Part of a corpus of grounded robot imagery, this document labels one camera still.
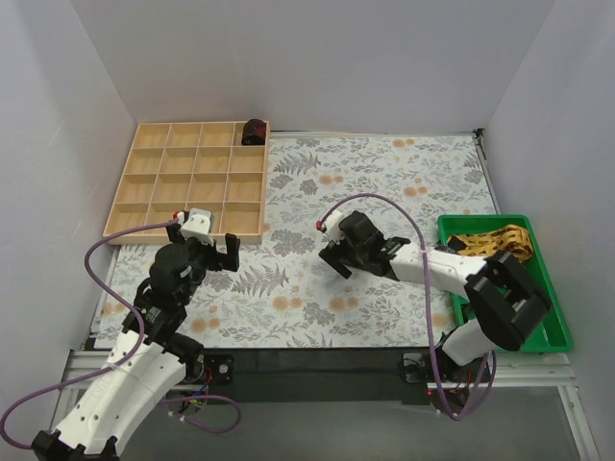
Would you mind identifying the aluminium frame rail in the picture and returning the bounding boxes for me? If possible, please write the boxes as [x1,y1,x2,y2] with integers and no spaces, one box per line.
[50,350,600,460]

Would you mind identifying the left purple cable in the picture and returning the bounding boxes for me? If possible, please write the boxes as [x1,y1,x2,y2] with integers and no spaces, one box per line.
[0,218,243,450]

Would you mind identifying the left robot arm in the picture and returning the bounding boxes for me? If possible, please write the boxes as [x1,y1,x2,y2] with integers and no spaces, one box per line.
[32,217,240,460]

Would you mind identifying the yellow patterned tie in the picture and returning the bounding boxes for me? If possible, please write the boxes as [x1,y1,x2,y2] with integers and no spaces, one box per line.
[447,225,534,262]

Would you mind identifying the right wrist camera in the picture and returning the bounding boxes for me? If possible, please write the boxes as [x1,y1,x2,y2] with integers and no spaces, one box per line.
[316,210,345,244]

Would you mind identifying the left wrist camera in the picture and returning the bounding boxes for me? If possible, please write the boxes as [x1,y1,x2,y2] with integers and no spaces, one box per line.
[174,207,213,242]

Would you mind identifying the wooden compartment tray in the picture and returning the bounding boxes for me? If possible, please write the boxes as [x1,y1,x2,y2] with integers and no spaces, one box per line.
[103,121,270,245]

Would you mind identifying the rolled dark red tie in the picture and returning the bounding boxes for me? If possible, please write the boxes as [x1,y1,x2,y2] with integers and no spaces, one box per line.
[240,118,267,146]

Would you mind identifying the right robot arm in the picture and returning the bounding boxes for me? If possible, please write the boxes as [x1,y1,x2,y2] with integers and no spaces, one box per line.
[316,211,553,382]

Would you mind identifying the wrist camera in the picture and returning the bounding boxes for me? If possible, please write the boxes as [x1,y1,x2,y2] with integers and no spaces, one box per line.
[174,207,213,242]
[316,210,345,244]

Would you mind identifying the green plastic bin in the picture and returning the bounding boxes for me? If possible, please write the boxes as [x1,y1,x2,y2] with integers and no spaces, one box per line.
[437,214,573,353]

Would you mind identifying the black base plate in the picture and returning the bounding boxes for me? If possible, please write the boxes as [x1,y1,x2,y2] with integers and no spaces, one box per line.
[177,348,433,405]

